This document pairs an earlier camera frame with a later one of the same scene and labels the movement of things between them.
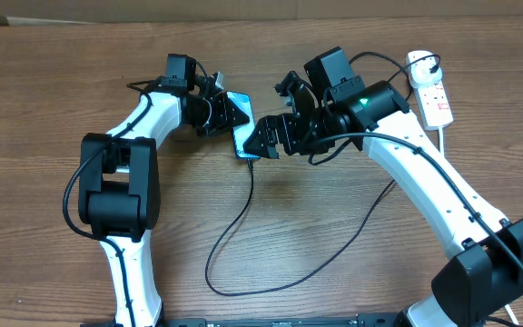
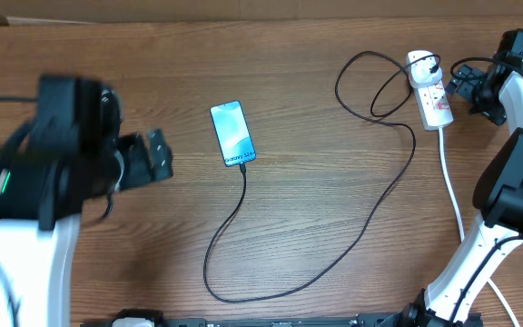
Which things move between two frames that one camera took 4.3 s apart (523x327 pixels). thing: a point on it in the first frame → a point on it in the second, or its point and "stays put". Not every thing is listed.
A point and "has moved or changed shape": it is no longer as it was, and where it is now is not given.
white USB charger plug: (419, 74) stays put
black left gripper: (223, 119) → (146, 169)
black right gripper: (271, 130) → (464, 85)
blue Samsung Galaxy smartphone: (243, 131) has moved or changed shape
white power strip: (434, 105) stays put
